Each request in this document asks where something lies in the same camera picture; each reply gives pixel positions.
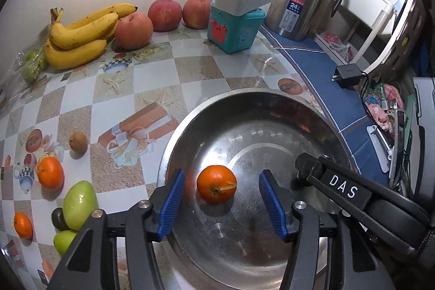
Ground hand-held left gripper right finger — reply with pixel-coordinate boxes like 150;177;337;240
258;169;396;290

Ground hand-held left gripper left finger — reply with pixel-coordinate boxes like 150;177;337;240
46;169;186;290

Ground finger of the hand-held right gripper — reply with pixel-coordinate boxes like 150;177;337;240
295;152;372;210

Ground orange with split peel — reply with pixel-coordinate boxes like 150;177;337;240
196;165;237;204

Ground stainless steel bowl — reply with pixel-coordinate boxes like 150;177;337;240
162;89;356;290

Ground small green mango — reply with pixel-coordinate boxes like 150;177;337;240
53;229;79;255

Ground white flat device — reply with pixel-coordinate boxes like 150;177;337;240
365;125;395;173

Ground large green mango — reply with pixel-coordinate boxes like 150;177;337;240
63;180;99;231

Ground colourful snack packets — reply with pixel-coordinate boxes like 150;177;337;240
362;83;405;131

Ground black charger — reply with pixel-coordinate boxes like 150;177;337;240
331;64;363;88

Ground brown kiwi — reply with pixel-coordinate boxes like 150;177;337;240
69;131;88;153

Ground dark avocado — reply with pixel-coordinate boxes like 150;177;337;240
51;207;71;231

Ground blue cloth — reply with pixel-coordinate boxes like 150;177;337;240
258;27;391;175

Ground grey box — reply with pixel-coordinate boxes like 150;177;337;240
413;76;435;127

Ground round orange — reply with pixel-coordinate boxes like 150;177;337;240
36;157;65;190

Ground checkered printed tablecloth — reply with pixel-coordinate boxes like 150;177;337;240
0;27;327;290

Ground pink plastic bag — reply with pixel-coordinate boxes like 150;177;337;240
319;32;354;63

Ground small orange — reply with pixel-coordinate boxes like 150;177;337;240
14;212;33;239

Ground yellow banana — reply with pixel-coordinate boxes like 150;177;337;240
43;38;108;70
63;4;139;30
50;8;119;50

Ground teal toy box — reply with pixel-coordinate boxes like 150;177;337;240
207;1;265;54

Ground red apple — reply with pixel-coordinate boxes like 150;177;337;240
182;0;214;30
114;12;154;50
148;0;183;32

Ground clear plastic fruit box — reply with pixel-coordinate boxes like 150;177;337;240
0;47;50;109

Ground black charger cable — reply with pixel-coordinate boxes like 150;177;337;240
358;72;371;104

